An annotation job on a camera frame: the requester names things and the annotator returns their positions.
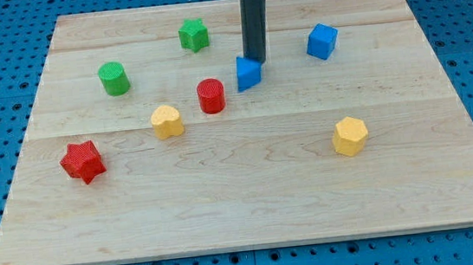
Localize blue cube block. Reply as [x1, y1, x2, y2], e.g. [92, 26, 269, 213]
[307, 23, 338, 60]

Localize red cylinder block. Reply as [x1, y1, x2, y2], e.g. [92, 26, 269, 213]
[197, 78, 226, 114]

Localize red star block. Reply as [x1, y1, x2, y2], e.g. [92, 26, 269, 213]
[60, 140, 106, 184]

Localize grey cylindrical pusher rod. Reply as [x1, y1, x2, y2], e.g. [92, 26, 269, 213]
[239, 0, 267, 64]

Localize green star block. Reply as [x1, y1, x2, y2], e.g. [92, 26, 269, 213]
[178, 17, 210, 53]

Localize light wooden board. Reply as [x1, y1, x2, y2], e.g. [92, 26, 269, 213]
[0, 0, 473, 265]

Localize yellow heart block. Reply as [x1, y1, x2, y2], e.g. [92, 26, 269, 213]
[150, 105, 185, 139]

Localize green cylinder block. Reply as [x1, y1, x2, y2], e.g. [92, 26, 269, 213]
[98, 61, 130, 96]

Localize blue triangular prism block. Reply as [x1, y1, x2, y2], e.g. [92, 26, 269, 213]
[236, 56, 262, 92]

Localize yellow hexagon block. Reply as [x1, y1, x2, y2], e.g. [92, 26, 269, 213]
[332, 116, 369, 157]

